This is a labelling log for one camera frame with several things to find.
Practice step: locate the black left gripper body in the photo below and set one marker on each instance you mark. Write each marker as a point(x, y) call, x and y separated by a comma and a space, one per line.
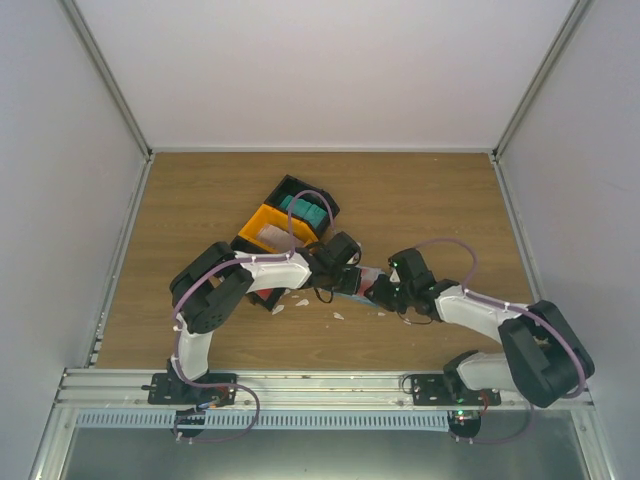
point(340, 284)

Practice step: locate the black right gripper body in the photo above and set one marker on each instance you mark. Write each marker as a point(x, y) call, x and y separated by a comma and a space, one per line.
point(393, 299)

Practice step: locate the thin pink credit card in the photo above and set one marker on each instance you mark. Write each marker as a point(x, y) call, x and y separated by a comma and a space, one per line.
point(368, 276)

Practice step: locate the blue leather card holder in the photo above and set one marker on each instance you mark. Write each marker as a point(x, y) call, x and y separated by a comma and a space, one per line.
point(362, 299)

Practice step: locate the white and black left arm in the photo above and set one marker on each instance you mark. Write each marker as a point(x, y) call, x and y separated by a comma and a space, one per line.
point(207, 291)

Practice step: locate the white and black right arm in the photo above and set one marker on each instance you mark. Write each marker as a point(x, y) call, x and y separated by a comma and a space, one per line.
point(541, 359)

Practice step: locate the white card stack in bin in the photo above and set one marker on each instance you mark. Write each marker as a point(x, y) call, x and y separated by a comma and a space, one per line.
point(273, 237)

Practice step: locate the red and white card stack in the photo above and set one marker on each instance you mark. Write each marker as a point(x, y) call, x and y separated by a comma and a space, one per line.
point(269, 294)

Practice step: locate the orange middle tray bin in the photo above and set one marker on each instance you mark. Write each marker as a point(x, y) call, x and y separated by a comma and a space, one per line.
point(302, 233)

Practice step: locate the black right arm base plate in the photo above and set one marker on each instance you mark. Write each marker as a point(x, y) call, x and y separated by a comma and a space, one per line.
point(435, 389)

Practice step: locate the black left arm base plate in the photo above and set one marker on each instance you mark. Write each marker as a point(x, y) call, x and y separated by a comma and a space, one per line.
point(169, 389)

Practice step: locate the aluminium front frame rail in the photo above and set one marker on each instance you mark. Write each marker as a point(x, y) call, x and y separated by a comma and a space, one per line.
point(276, 389)

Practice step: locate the grey slotted cable duct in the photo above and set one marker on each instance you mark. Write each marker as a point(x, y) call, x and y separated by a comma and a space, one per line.
point(274, 420)

